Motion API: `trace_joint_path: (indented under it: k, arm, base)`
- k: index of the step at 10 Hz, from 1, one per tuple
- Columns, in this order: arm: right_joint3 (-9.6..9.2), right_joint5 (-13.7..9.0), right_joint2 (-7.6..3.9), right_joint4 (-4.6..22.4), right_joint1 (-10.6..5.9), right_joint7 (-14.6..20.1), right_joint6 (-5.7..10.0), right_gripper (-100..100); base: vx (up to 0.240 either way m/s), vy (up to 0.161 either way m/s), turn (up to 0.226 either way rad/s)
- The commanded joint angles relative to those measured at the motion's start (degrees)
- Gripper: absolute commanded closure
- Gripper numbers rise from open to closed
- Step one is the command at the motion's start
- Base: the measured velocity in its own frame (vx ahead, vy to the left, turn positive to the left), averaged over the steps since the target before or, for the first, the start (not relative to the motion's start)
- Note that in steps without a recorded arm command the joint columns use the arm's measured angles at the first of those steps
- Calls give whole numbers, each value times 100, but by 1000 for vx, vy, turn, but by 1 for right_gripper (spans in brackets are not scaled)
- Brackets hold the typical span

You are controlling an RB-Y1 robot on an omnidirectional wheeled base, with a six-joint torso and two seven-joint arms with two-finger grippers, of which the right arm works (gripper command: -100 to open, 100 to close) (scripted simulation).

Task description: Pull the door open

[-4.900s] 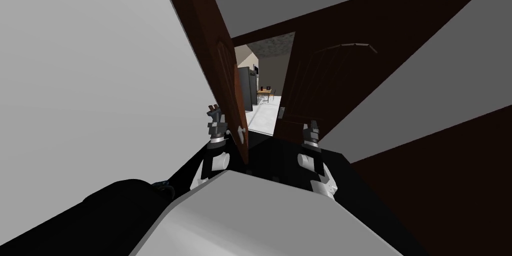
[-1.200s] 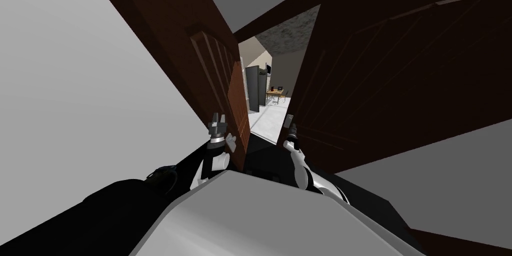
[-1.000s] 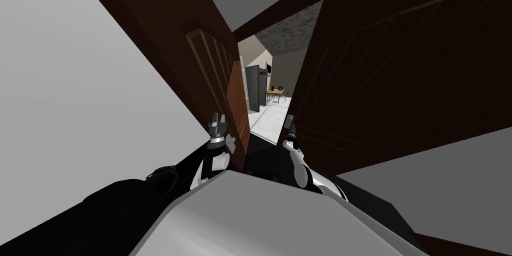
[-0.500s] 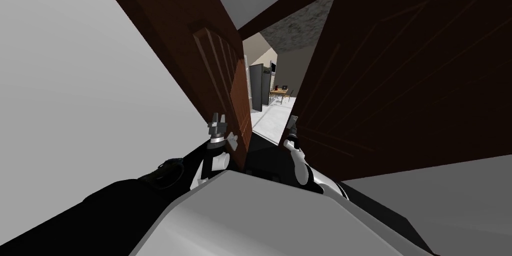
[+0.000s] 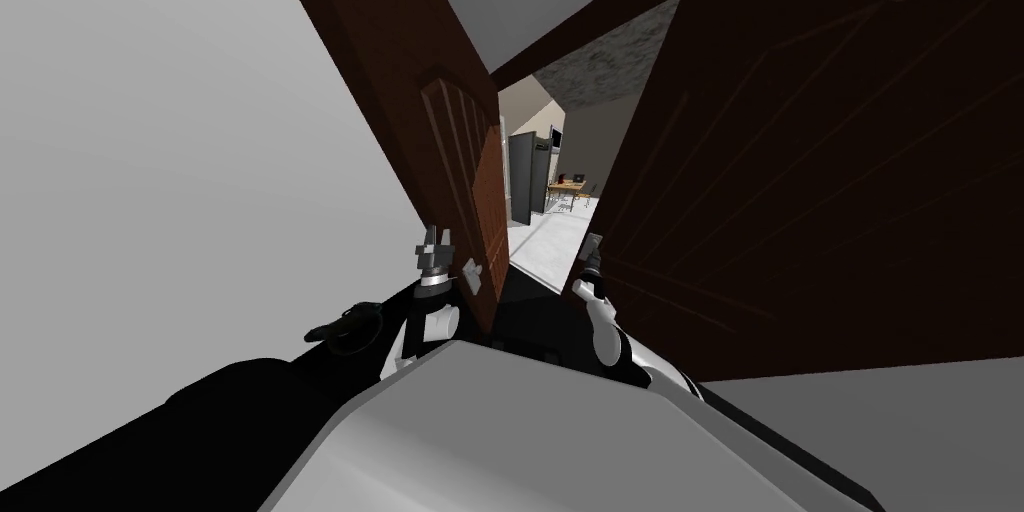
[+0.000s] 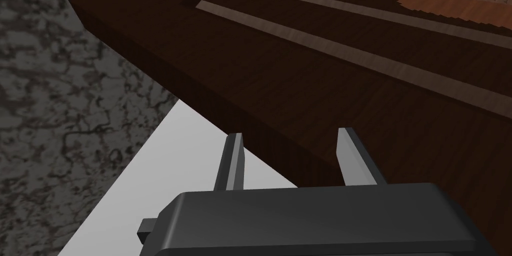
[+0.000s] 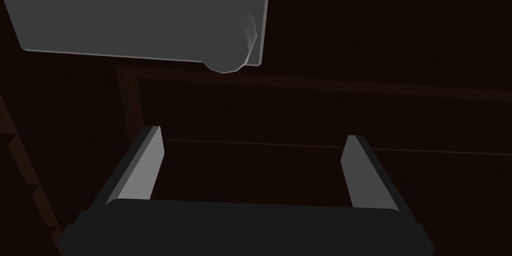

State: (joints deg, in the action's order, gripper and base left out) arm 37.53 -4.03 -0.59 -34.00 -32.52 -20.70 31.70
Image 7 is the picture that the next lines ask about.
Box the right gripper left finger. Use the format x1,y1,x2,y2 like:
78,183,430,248
91,125,165,211

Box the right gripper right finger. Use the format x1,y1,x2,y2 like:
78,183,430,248
340,134,412,216

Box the dark brown door leaf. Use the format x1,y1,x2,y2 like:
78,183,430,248
0,0,512,256

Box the grey lever door handle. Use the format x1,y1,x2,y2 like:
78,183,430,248
0,0,269,75

